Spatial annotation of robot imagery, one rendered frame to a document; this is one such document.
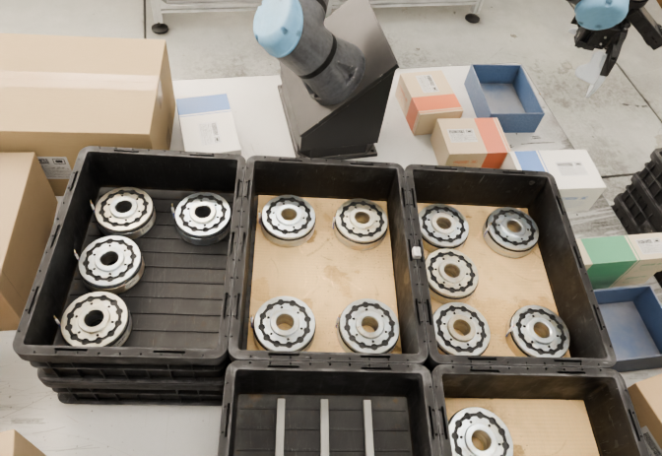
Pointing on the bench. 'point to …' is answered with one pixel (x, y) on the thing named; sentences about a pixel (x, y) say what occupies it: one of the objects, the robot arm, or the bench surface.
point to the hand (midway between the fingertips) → (584, 73)
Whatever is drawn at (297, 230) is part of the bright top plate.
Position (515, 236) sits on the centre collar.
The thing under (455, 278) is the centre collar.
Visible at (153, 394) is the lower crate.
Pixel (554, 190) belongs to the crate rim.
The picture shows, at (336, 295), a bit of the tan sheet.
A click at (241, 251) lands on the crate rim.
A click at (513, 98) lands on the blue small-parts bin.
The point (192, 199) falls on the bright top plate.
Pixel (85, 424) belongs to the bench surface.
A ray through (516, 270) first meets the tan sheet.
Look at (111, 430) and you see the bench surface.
